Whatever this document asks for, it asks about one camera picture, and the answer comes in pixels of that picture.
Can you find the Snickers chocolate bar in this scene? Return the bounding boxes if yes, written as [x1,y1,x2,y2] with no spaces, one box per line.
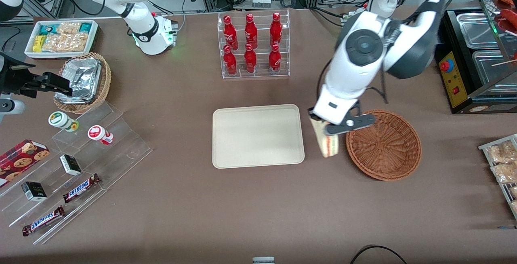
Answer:
[63,173,101,204]
[22,205,65,237]

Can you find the triangular sandwich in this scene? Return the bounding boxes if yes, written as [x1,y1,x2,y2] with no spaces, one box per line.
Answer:
[310,118,339,158]

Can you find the clear bag of puffed snacks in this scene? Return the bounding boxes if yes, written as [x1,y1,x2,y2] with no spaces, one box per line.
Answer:
[42,34,67,53]
[65,32,88,52]
[57,22,81,35]

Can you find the small black carton box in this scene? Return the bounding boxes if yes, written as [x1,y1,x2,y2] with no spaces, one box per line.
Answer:
[21,181,48,202]
[59,154,82,176]

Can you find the stainless steel pan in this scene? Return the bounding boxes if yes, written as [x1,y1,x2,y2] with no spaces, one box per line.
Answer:
[456,12,502,50]
[472,50,517,95]

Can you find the light wicker basket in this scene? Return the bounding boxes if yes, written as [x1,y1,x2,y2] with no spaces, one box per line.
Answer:
[53,52,111,114]

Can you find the red lidded yogurt cup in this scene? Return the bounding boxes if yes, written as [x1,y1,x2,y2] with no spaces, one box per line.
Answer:
[88,125,114,145]

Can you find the stacked aluminium foil containers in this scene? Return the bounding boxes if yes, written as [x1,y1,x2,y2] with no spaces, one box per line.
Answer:
[55,57,102,104]

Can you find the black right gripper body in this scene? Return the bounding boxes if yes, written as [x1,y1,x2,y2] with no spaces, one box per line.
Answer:
[0,53,36,79]

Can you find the black food warmer machine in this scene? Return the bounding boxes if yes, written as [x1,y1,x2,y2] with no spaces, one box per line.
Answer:
[435,0,517,115]

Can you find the green lidded sunflower cup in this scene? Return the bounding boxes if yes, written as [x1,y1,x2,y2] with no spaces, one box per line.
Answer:
[48,111,80,132]

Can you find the clear acrylic bottle rack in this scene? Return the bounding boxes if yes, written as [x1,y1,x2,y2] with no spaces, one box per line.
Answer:
[217,8,290,79]

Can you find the clear acrylic stepped stand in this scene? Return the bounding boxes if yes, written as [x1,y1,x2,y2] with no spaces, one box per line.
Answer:
[0,101,153,245]

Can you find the metal snack display tray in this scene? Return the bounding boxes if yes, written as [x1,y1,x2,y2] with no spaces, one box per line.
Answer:
[478,134,517,220]

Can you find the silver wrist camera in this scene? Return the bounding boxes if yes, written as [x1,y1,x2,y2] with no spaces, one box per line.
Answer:
[0,98,26,124]

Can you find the white plastic snack bin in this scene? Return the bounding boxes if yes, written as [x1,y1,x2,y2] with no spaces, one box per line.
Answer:
[24,20,99,59]

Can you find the red cola bottle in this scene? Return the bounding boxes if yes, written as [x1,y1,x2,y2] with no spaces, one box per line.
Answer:
[223,45,237,76]
[244,43,257,74]
[269,44,282,74]
[270,12,283,47]
[223,15,238,48]
[245,13,258,49]

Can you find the brown wicker basket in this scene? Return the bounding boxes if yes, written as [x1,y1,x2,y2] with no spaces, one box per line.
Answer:
[346,109,422,181]

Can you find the cream plastic tray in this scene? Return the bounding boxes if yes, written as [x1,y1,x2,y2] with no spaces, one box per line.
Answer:
[212,104,305,169]

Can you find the clear bag of nut snacks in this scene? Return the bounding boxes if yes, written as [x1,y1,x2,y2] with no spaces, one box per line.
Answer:
[491,163,517,184]
[487,141,517,164]

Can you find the red tartan cookie box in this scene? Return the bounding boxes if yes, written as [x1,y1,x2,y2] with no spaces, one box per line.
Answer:
[0,139,50,188]

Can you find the black looped cable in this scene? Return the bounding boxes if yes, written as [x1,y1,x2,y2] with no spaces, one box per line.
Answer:
[349,245,408,264]

